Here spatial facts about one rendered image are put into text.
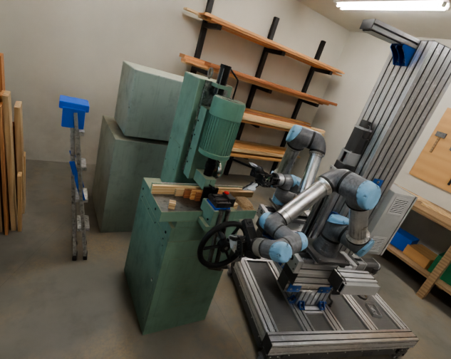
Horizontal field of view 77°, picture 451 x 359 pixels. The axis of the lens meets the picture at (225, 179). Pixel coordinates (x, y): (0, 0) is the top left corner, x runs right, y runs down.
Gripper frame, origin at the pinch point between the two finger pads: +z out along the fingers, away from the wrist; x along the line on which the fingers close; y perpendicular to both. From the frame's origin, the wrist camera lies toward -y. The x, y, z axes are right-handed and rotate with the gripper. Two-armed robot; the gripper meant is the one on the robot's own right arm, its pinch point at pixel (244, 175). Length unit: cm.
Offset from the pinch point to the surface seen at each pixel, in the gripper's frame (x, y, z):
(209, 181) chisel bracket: 8.2, -12.6, 12.8
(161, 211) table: 22.2, -3.7, 41.4
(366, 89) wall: -108, -164, -319
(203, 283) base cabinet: 75, -11, 2
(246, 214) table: 24.1, -3.4, -11.0
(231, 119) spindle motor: -27.6, -3.4, 13.7
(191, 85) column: -40, -37, 24
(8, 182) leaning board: 53, -122, 110
